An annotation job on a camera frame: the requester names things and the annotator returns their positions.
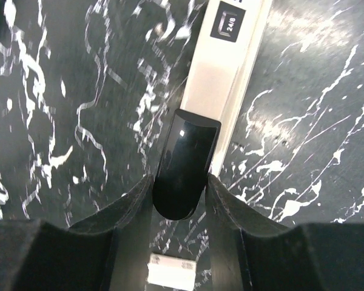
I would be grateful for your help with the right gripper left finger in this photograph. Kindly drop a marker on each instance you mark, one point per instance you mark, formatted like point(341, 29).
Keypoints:
point(108, 250)

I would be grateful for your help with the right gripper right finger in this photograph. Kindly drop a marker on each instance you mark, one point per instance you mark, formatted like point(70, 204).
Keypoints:
point(248, 251)

